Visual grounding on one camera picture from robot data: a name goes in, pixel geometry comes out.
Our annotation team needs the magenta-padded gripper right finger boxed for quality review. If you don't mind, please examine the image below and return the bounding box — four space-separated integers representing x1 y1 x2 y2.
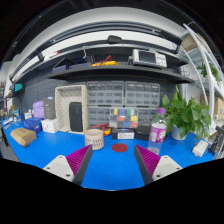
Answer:
133 144 184 186

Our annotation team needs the white rack shelf unit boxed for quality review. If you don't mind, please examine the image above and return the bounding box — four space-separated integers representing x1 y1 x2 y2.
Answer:
179 23 224 141

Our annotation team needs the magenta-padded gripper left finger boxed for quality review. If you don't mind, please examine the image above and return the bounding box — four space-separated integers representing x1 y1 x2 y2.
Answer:
42 144 94 187

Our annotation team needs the black speaker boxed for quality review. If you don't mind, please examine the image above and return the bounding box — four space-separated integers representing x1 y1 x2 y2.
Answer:
68 101 84 133

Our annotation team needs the dark grey box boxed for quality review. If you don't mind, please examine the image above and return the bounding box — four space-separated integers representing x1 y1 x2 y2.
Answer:
43 96 57 120

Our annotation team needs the green potted plant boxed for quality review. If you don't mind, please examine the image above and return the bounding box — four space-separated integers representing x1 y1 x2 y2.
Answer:
161 85 212 141

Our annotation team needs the beige patterned cup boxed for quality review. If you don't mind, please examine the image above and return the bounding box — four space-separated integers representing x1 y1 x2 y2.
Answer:
84 128 105 151

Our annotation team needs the small teal box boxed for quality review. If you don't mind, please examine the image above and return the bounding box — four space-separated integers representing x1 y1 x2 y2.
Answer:
13 83 24 94

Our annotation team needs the black box with white label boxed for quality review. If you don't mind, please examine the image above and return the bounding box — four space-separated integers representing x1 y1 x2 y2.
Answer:
111 127 136 140

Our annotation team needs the white power adapter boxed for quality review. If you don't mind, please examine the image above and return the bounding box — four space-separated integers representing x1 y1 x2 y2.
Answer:
192 139 210 158

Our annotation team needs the clear box with coloured parts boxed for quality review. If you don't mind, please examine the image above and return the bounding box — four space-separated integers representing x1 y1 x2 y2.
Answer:
108 107 139 130

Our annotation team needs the blue box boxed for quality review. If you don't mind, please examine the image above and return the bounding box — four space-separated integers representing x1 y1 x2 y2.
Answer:
23 116 44 134

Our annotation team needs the purple bag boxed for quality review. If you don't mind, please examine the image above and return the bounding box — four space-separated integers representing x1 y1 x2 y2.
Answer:
32 100 46 120

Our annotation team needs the plain black box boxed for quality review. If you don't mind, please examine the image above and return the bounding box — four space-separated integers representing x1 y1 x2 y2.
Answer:
134 125 153 141

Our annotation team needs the flat round red coaster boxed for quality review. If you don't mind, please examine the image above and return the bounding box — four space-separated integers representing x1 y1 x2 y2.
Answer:
111 142 129 153

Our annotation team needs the brown cardboard box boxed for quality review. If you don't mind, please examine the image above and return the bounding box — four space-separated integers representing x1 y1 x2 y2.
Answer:
9 127 38 148

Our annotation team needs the clear bottle with purple cap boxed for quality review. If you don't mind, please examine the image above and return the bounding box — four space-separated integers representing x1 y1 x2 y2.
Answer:
146 107 168 156

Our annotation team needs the beige perforated tray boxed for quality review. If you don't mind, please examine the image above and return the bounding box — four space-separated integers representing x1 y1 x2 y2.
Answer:
54 84 89 135

